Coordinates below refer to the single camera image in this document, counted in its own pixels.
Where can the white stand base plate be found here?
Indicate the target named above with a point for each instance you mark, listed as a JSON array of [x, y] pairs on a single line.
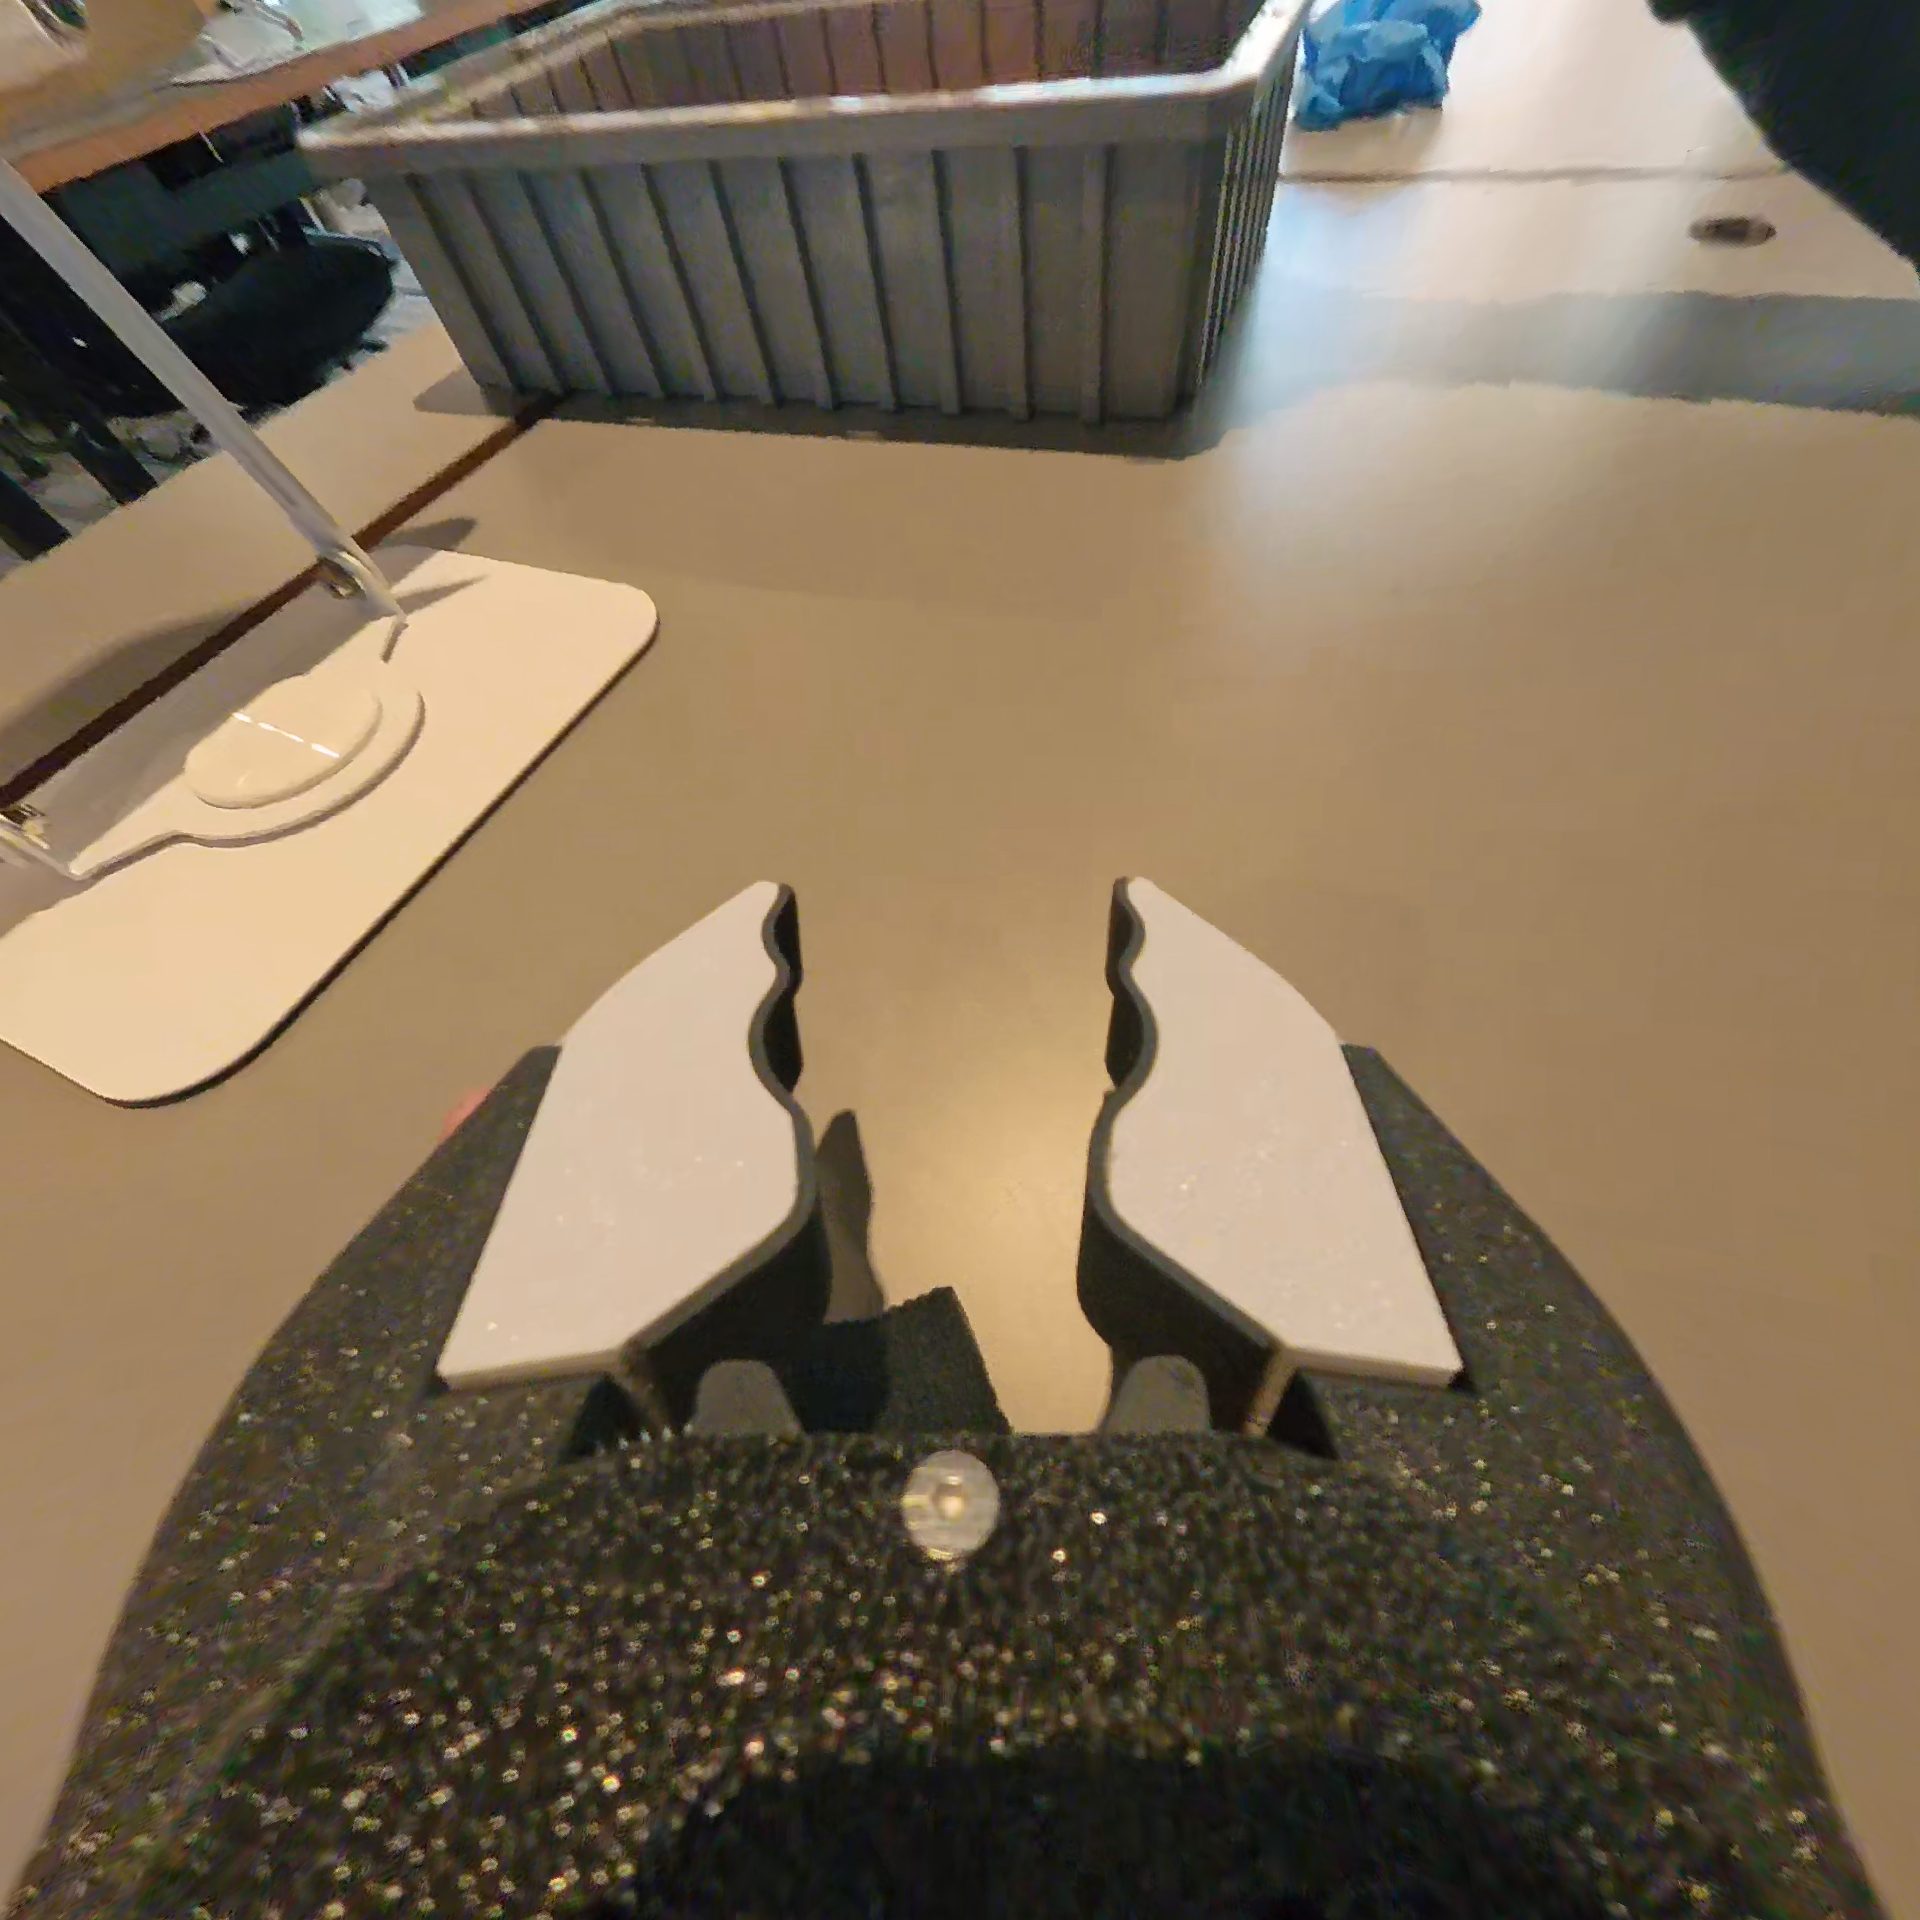
[[450, 781]]

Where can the black office chair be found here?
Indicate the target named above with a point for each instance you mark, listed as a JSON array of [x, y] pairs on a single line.
[[283, 306]]

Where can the wooden top desk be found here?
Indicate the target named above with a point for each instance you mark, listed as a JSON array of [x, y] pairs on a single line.
[[182, 112]]

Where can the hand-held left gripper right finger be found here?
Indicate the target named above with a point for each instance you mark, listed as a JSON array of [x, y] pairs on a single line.
[[1260, 1185]]

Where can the round desk grommet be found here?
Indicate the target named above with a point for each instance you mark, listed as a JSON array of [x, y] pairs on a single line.
[[1734, 229]]

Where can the blue plastic bag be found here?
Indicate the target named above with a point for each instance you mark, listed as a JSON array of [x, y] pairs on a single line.
[[1372, 60]]

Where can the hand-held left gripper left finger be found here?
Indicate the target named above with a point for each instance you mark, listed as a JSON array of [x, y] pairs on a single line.
[[646, 1185]]

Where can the grey plastic bin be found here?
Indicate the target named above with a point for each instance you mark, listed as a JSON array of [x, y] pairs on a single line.
[[826, 254]]

